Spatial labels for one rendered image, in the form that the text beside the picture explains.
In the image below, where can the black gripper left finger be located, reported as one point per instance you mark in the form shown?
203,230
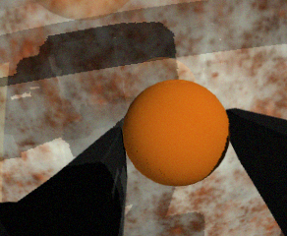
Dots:
86,198

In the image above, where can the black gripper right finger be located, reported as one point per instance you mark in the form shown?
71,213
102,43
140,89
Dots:
260,141

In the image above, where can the orange ball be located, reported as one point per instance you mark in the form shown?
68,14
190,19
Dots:
82,9
176,132

